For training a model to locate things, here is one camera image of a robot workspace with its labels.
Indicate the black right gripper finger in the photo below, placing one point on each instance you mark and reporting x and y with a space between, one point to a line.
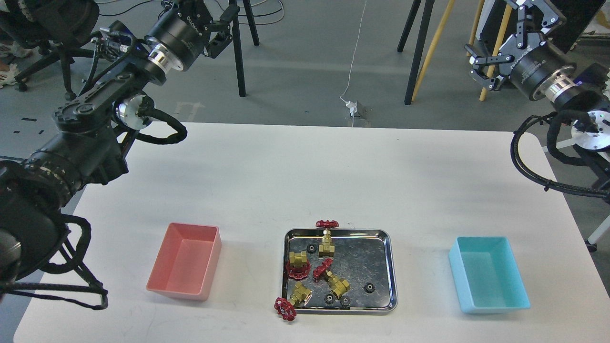
506 63
489 77

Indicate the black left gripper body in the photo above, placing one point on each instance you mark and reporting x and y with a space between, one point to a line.
184 33

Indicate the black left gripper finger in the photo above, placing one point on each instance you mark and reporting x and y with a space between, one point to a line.
230 15

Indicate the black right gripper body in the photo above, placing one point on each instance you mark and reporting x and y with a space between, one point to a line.
535 65

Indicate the brass valve red handwheel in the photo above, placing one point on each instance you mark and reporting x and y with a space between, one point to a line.
298 265

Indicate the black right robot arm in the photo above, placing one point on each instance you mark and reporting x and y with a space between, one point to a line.
579 126

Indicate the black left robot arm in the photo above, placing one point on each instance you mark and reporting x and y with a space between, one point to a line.
42 249

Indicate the blue plastic box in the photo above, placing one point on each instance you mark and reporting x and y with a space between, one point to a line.
486 275

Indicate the pink plastic box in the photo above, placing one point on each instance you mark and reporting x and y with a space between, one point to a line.
186 262

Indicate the brass valve top of tray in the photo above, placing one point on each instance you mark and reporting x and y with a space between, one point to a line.
326 249

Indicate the brass valve of tray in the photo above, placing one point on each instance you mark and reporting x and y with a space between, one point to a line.
326 249
338 286

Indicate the small black gear right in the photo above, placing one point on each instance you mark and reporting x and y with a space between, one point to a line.
369 287

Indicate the small black gear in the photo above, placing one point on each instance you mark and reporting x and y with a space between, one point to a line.
311 248
329 299
345 302
369 287

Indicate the small black gear top left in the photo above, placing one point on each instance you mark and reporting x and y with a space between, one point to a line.
311 248

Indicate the brass valve centre of tray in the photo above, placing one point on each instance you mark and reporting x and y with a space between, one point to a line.
338 286

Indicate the small black gear bottom middle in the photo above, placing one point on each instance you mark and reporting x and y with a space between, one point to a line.
345 302

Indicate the small black gear bottom left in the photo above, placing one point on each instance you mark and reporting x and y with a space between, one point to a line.
329 299

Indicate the brass valve bottom left edge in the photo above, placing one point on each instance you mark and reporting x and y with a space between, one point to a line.
285 307

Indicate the wooden easel legs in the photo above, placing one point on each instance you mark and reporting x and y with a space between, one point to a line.
440 29

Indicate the black tripod stand right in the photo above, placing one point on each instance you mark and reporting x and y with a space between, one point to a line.
421 38

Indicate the black tripod stand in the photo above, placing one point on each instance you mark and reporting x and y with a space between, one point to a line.
238 55
421 38

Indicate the black tripod stand left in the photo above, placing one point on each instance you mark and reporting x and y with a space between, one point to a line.
238 55

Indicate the black office chair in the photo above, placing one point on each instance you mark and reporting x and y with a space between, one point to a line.
59 28

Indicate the shiny metal tray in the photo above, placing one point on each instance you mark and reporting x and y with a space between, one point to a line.
361 256

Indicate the white charger with cable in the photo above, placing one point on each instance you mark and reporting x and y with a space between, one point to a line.
352 105

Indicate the white stand frame right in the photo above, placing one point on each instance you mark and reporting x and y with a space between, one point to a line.
598 233

